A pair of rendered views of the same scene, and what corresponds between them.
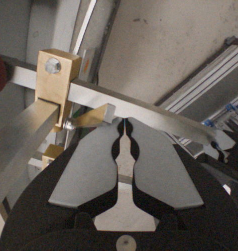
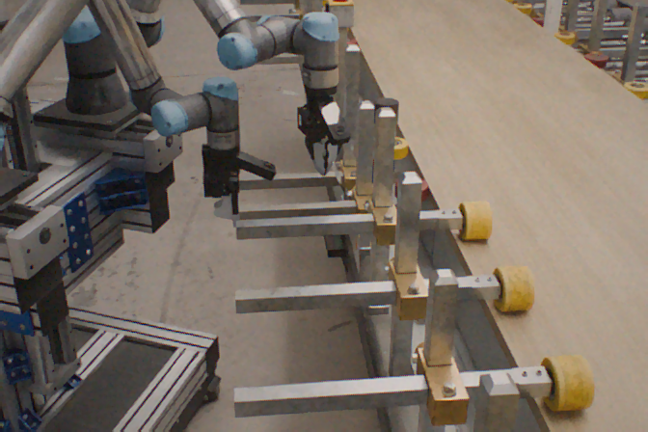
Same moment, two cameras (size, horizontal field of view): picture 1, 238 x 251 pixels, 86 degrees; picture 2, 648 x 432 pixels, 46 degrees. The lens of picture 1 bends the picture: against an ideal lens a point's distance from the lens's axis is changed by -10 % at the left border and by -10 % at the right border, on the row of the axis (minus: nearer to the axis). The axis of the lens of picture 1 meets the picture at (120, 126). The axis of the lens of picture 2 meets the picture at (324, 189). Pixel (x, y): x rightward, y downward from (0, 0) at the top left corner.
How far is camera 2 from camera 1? 164 cm
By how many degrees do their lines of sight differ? 35
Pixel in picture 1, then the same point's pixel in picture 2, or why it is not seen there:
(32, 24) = not seen: hidden behind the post
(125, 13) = not seen: outside the picture
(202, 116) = (88, 392)
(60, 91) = (359, 200)
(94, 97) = (338, 204)
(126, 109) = (315, 205)
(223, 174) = (265, 168)
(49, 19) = not seen: hidden behind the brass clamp
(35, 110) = (366, 181)
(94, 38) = (363, 277)
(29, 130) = (361, 167)
